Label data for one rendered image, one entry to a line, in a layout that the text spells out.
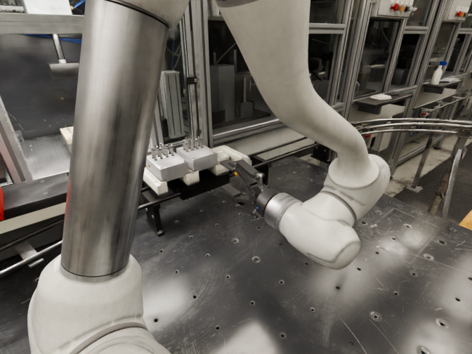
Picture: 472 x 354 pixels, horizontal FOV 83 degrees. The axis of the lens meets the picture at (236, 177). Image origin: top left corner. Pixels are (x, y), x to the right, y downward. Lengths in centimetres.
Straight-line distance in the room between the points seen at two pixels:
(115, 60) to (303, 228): 44
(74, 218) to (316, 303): 60
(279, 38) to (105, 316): 44
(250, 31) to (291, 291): 65
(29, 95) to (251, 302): 112
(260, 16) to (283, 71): 6
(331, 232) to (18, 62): 122
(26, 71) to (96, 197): 99
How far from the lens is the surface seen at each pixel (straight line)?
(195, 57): 106
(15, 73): 135
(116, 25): 38
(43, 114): 138
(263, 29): 30
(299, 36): 32
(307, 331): 74
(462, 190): 324
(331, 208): 59
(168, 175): 86
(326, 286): 83
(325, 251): 56
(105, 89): 37
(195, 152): 94
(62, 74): 111
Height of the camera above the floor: 129
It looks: 28 degrees down
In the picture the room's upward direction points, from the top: straight up
